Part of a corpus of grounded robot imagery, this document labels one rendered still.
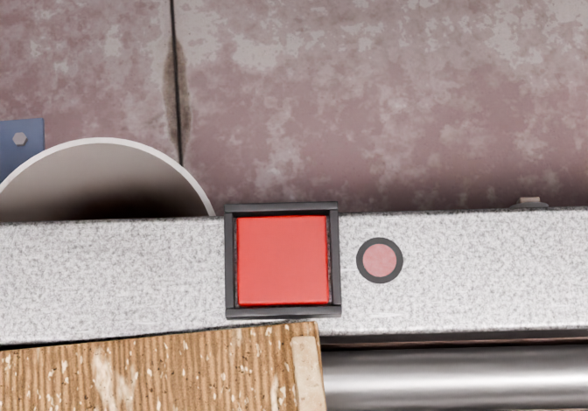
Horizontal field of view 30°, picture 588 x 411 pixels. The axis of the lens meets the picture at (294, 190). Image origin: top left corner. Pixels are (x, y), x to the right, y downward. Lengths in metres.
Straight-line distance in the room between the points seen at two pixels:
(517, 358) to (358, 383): 0.11
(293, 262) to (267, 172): 0.99
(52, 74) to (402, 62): 0.56
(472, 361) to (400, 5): 1.14
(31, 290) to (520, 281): 0.33
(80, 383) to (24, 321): 0.06
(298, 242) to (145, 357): 0.12
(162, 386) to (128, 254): 0.10
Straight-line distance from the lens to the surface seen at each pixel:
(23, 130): 1.77
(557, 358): 0.74
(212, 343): 0.71
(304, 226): 0.73
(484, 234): 0.75
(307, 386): 0.68
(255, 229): 0.73
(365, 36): 1.78
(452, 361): 0.73
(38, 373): 0.73
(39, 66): 1.81
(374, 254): 0.74
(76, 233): 0.76
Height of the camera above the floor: 1.64
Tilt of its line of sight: 75 degrees down
